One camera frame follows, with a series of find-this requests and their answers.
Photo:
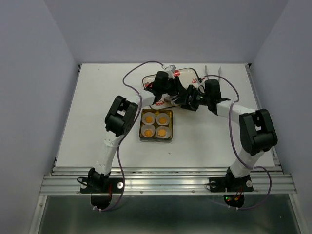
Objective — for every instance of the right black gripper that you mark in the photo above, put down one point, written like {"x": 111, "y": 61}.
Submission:
{"x": 192, "y": 91}

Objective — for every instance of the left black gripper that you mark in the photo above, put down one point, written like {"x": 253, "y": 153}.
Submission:
{"x": 178, "y": 89}

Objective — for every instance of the strawberry pattern tray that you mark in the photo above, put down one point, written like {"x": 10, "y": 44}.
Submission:
{"x": 187, "y": 76}

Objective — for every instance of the metal serving tongs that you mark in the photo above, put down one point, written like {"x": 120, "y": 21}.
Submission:
{"x": 212, "y": 73}

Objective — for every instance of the gold square cookie tin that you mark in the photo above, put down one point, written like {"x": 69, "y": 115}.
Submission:
{"x": 155, "y": 139}

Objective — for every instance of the swirl cookie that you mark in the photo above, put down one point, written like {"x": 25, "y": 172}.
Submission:
{"x": 149, "y": 119}

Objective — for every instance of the flower cookie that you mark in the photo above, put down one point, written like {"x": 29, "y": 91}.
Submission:
{"x": 162, "y": 133}

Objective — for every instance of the gold tin lid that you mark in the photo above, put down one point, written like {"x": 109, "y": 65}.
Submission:
{"x": 171, "y": 100}

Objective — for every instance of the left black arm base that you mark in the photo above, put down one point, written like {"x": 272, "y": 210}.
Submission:
{"x": 106, "y": 192}

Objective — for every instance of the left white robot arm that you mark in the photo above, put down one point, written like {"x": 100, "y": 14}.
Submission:
{"x": 121, "y": 118}

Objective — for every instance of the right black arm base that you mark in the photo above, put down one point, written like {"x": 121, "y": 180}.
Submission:
{"x": 233, "y": 188}

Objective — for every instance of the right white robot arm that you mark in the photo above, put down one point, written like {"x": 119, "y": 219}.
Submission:
{"x": 256, "y": 129}

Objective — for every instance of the back right paper cup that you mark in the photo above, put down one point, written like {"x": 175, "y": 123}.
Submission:
{"x": 163, "y": 115}

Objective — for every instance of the paper cup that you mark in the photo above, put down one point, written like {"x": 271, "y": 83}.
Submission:
{"x": 144, "y": 127}
{"x": 168, "y": 132}
{"x": 163, "y": 115}
{"x": 148, "y": 114}

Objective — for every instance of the back left paper cup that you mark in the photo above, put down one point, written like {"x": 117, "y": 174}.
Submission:
{"x": 148, "y": 114}

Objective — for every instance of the front right paper cup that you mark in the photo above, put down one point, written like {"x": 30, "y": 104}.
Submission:
{"x": 168, "y": 132}

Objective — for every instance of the front left paper cup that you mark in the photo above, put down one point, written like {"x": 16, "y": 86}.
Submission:
{"x": 144, "y": 127}

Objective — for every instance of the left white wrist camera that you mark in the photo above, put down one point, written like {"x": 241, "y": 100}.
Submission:
{"x": 169, "y": 68}

